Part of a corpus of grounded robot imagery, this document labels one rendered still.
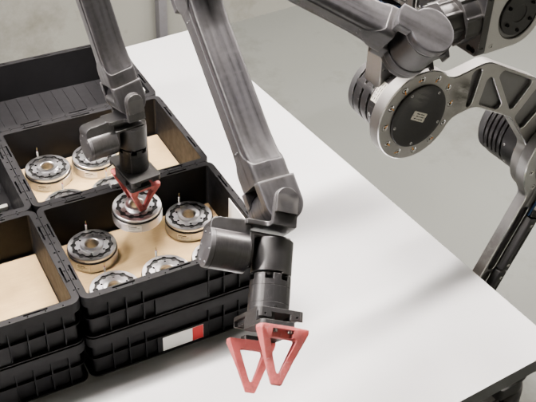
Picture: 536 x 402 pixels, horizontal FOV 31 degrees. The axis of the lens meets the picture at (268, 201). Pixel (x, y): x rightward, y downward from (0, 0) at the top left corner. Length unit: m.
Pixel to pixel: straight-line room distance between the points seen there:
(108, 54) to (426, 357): 0.89
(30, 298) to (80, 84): 0.81
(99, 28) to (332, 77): 2.55
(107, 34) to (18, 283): 0.55
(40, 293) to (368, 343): 0.69
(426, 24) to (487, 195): 2.19
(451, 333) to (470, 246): 1.34
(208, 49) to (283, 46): 3.09
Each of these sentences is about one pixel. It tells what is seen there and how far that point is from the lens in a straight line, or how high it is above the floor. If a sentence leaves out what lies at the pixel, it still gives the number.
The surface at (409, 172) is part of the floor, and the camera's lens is 3.70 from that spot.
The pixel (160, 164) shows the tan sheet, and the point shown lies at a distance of 2.27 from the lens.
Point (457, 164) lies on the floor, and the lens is 3.79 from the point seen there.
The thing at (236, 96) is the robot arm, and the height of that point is 1.45.
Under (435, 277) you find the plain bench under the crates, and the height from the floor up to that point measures 0.70.
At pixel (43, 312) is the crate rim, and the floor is 0.93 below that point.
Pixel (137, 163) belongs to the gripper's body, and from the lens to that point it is 1.89.
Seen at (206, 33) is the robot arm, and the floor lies 1.52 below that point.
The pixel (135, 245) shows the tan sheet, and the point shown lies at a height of 0.83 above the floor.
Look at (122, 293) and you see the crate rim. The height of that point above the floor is 0.92.
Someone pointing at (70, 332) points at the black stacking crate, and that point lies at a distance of 1.86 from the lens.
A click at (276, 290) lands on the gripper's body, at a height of 1.29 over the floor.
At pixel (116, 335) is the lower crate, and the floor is 0.81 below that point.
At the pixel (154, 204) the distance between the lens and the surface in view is 1.99.
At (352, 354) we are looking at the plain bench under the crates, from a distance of 2.01.
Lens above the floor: 2.18
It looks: 38 degrees down
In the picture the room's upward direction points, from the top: 2 degrees clockwise
